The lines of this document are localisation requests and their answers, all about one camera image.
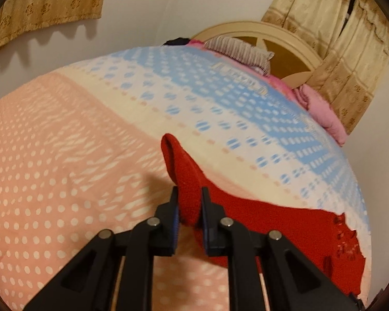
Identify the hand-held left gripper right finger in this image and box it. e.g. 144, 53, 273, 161
200, 186, 367, 311

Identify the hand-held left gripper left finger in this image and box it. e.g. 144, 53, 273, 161
23, 186, 180, 311

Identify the red knit sweater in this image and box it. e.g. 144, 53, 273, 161
161, 133, 367, 295

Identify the pink and blue patterned blanket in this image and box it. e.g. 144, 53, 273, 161
0, 45, 373, 311

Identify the pink bedsheet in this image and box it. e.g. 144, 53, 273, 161
188, 39, 303, 104

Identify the pink pillow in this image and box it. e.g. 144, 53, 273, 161
296, 83, 348, 146

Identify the striped pillow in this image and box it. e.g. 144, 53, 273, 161
204, 36, 275, 76

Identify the cream wooden headboard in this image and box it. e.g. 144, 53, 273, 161
191, 20, 325, 89

